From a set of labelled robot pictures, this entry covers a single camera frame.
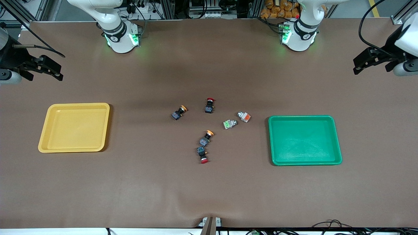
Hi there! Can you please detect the aluminium frame profile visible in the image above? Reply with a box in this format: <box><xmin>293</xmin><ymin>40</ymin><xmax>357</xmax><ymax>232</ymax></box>
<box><xmin>390</xmin><ymin>0</ymin><xmax>418</xmax><ymax>25</ymax></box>
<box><xmin>0</xmin><ymin>0</ymin><xmax>44</xmax><ymax>28</ymax></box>

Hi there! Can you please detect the green plastic tray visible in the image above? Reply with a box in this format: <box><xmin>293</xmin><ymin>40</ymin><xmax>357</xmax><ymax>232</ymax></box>
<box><xmin>268</xmin><ymin>115</ymin><xmax>343</xmax><ymax>166</ymax></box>

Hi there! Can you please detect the white power strip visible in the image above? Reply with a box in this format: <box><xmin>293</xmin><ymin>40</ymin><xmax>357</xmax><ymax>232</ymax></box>
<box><xmin>189</xmin><ymin>11</ymin><xmax>226</xmax><ymax>19</ymax></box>

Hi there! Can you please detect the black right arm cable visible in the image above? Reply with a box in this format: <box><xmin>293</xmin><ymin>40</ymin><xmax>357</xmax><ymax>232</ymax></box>
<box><xmin>0</xmin><ymin>0</ymin><xmax>66</xmax><ymax>58</ymax></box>

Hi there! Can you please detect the brown table mat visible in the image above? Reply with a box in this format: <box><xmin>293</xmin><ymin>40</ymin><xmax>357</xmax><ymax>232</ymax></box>
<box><xmin>0</xmin><ymin>18</ymin><xmax>418</xmax><ymax>229</ymax></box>

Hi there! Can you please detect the metal table clamp bracket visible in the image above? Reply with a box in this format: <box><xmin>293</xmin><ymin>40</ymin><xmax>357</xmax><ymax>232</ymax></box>
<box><xmin>199</xmin><ymin>216</ymin><xmax>223</xmax><ymax>235</ymax></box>

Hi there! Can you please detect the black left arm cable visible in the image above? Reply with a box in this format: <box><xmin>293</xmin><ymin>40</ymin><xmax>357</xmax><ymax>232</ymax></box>
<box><xmin>358</xmin><ymin>0</ymin><xmax>389</xmax><ymax>56</ymax></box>

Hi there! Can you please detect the yellow push button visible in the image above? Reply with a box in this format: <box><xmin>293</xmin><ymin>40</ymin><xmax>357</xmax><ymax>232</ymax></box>
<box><xmin>172</xmin><ymin>105</ymin><xmax>188</xmax><ymax>120</ymax></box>
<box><xmin>199</xmin><ymin>130</ymin><xmax>214</xmax><ymax>147</ymax></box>

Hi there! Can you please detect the orange lumpy objects pile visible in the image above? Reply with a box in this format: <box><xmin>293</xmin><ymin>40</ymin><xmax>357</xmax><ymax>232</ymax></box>
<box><xmin>260</xmin><ymin>0</ymin><xmax>300</xmax><ymax>19</ymax></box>

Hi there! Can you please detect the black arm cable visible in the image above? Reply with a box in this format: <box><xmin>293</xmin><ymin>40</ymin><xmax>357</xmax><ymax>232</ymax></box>
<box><xmin>358</xmin><ymin>0</ymin><xmax>389</xmax><ymax>56</ymax></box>
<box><xmin>0</xmin><ymin>0</ymin><xmax>66</xmax><ymax>58</ymax></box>

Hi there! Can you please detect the strip with black plugs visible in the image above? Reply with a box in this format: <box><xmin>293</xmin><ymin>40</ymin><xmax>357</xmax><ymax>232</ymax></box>
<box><xmin>126</xmin><ymin>0</ymin><xmax>157</xmax><ymax>13</ymax></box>

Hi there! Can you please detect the yellow plastic tray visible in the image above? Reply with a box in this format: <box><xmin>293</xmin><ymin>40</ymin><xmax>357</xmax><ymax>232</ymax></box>
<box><xmin>38</xmin><ymin>103</ymin><xmax>110</xmax><ymax>153</ymax></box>

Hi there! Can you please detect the black cable bundle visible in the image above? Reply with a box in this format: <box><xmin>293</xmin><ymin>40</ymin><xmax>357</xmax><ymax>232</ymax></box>
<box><xmin>243</xmin><ymin>219</ymin><xmax>418</xmax><ymax>235</ymax></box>

